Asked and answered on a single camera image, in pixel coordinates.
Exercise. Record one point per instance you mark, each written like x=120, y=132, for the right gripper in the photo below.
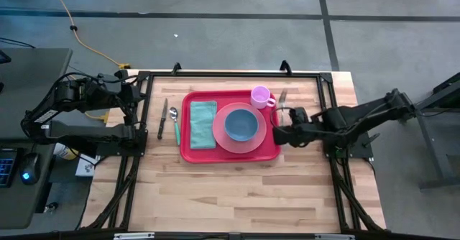
x=302, y=136

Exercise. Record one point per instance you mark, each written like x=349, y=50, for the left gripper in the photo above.
x=113, y=89

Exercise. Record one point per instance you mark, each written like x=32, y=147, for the silver fork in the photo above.
x=283, y=96

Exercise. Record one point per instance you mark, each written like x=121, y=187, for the blue plastic bowl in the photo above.
x=240, y=125

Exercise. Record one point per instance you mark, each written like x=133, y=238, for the pink plastic mug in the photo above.
x=260, y=97

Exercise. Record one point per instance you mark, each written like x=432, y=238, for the red plastic tray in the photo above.
x=230, y=157

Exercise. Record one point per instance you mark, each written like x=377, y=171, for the pink plastic plate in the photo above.
x=219, y=132

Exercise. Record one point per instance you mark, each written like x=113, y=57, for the teal cloth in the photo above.
x=203, y=125

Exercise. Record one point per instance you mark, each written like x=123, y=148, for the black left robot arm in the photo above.
x=72, y=132

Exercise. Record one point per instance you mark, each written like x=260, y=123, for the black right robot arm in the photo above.
x=359, y=121

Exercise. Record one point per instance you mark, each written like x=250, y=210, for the black table clamp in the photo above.
x=286, y=68
x=176, y=69

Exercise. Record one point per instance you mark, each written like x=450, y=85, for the white printed card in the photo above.
x=86, y=166

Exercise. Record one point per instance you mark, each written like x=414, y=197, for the yellow white container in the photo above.
x=64, y=153

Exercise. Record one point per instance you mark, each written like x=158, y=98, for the grey desk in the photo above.
x=21, y=74

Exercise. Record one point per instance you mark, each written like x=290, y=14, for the black computer mouse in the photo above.
x=30, y=168

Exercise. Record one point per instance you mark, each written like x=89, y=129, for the small black caster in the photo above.
x=52, y=207

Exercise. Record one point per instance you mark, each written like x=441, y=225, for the black overhead light bar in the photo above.
x=179, y=238

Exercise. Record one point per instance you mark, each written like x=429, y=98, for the black keyboard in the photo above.
x=7, y=168

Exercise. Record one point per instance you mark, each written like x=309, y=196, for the black metal cart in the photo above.
x=429, y=150

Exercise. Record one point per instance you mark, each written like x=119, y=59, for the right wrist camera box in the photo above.
x=298, y=116

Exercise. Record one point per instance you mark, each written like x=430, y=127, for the black metal table frame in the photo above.
x=233, y=74

